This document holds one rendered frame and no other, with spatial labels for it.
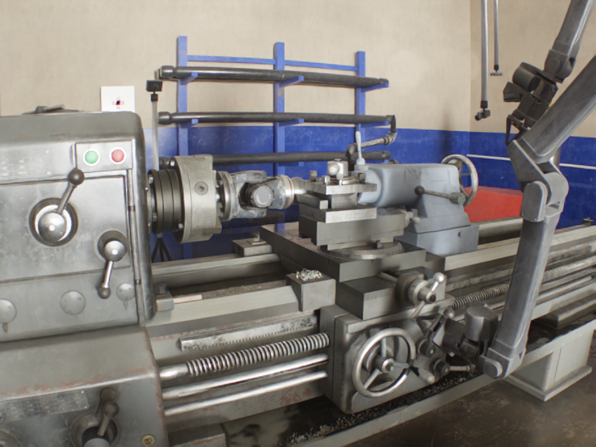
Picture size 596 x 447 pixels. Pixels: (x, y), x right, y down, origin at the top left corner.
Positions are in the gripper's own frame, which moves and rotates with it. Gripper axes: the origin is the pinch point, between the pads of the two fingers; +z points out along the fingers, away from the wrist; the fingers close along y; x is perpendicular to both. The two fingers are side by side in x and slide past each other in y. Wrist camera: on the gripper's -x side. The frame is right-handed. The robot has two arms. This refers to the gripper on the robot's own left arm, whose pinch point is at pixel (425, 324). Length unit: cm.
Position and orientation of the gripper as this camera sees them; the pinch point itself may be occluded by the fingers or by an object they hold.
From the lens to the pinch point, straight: 115.9
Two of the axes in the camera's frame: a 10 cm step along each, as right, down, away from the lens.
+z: -4.6, -1.8, 8.7
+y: -6.7, -5.7, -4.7
